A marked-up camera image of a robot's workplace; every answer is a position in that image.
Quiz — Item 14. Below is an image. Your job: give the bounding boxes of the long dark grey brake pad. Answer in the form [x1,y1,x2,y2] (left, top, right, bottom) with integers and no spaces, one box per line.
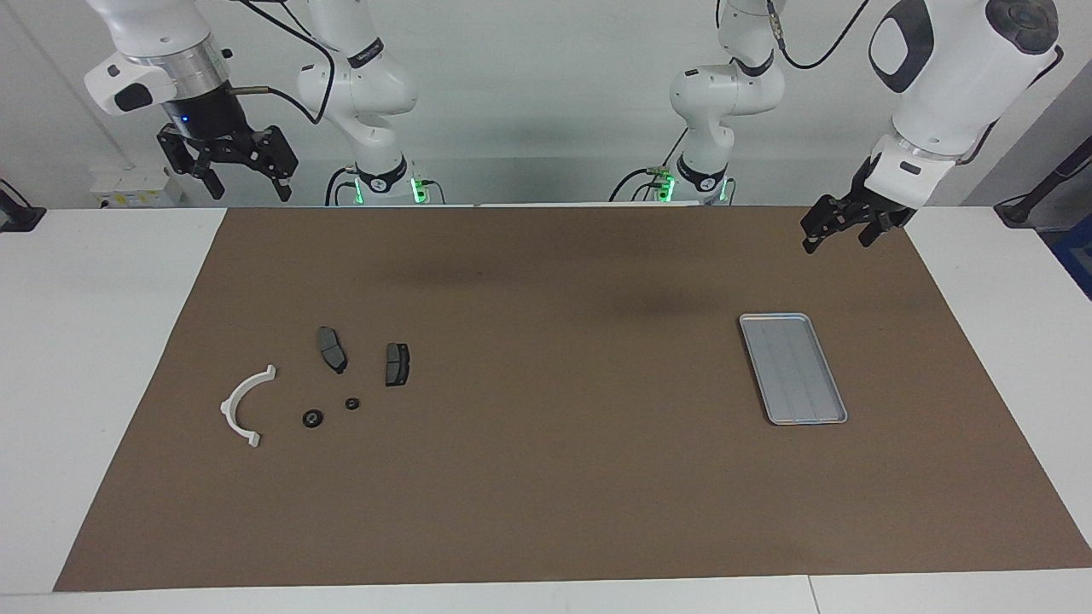
[317,327,348,375]

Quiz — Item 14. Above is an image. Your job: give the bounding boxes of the black clamp mount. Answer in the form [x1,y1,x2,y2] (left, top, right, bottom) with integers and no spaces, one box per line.
[0,179,45,233]

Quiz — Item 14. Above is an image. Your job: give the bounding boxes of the blue object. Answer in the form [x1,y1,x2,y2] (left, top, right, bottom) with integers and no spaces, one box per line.
[1051,217,1092,299]

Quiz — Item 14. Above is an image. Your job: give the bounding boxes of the brown table mat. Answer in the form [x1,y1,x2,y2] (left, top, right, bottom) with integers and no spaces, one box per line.
[53,205,1092,592]

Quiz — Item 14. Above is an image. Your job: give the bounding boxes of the white curved plastic bracket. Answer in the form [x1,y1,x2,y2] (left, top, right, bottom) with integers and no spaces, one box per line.
[220,365,278,449]

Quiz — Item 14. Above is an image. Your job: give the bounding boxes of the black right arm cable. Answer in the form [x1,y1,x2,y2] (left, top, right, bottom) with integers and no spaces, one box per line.
[224,0,335,126]

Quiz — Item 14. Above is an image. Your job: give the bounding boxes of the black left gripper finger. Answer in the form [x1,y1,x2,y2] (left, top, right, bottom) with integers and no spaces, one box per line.
[857,211,897,249]
[800,193,864,255]

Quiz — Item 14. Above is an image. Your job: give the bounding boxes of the white box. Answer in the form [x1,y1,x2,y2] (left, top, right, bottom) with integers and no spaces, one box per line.
[90,166,184,208]

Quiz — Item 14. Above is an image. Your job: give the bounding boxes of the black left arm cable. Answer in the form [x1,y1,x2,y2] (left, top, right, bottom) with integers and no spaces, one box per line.
[766,0,1066,163]

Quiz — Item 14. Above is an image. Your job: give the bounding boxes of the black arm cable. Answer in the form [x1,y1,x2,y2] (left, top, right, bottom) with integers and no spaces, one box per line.
[766,0,1066,163]
[224,0,335,126]

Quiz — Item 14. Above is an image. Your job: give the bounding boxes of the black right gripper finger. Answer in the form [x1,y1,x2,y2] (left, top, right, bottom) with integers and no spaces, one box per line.
[157,125,226,200]
[250,125,300,204]

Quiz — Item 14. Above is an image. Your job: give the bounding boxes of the silver metal tray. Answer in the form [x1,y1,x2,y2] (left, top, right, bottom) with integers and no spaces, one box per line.
[739,313,849,426]

